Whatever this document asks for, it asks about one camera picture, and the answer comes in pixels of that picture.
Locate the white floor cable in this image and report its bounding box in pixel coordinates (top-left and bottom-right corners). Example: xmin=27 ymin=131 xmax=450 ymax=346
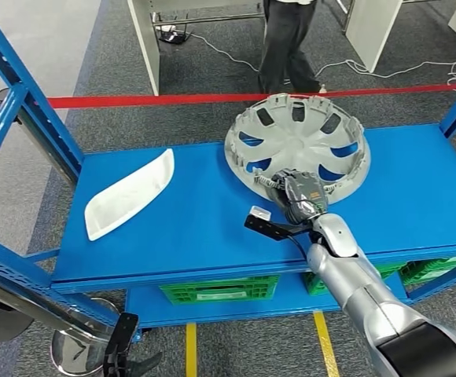
xmin=188 ymin=31 xmax=456 ymax=92

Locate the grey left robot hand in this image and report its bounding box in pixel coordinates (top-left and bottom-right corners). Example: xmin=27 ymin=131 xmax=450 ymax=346
xmin=112 ymin=351 xmax=164 ymax=377

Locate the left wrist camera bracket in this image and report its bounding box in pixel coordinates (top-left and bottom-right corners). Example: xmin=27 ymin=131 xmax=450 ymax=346
xmin=103 ymin=312 xmax=139 ymax=377

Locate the black stanchion post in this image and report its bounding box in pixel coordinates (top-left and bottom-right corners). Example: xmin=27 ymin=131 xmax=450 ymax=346
xmin=0 ymin=296 xmax=34 ymax=343

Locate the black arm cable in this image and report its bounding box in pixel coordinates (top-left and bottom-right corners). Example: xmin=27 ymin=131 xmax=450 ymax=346
xmin=289 ymin=234 xmax=311 ymax=262

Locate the yellow floor tape outline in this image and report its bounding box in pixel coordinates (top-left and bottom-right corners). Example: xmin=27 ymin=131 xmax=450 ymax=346
xmin=185 ymin=311 xmax=341 ymax=377

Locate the blue metal shelf rack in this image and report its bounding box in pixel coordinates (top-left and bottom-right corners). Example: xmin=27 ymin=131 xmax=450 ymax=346
xmin=0 ymin=0 xmax=456 ymax=345

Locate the chrome stanchion post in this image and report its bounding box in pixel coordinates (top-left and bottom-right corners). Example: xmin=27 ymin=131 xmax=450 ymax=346
xmin=0 ymin=270 xmax=120 ymax=377
xmin=0 ymin=87 xmax=80 ymax=185

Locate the person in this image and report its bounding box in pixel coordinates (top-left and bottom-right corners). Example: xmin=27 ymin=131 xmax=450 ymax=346
xmin=258 ymin=0 xmax=327 ymax=96

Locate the black power strip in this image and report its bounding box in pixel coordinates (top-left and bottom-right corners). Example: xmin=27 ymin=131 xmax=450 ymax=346
xmin=157 ymin=24 xmax=191 ymax=46

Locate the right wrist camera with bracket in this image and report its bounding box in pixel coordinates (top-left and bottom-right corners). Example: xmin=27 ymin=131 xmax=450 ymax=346
xmin=244 ymin=205 xmax=315 ymax=243

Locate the green plastic crate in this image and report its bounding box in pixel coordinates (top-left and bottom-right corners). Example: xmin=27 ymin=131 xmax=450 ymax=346
xmin=399 ymin=155 xmax=456 ymax=287
xmin=159 ymin=275 xmax=281 ymax=306
xmin=302 ymin=262 xmax=407 ymax=297

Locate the white desk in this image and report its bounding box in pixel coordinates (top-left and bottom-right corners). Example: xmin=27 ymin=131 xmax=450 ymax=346
xmin=332 ymin=0 xmax=456 ymax=73
xmin=126 ymin=0 xmax=268 ymax=97

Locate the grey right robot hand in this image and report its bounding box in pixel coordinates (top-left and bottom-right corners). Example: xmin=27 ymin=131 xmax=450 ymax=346
xmin=265 ymin=169 xmax=329 ymax=225

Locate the red barrier belt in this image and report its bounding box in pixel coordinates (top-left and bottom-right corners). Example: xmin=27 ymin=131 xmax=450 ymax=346
xmin=47 ymin=82 xmax=456 ymax=110

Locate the grey plastic wheel hubcap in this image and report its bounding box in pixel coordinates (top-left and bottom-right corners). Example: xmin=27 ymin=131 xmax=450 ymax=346
xmin=224 ymin=93 xmax=372 ymax=206

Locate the white plastic mirror cover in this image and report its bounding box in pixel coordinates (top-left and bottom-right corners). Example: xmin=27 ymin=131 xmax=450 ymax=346
xmin=84 ymin=148 xmax=175 ymax=242

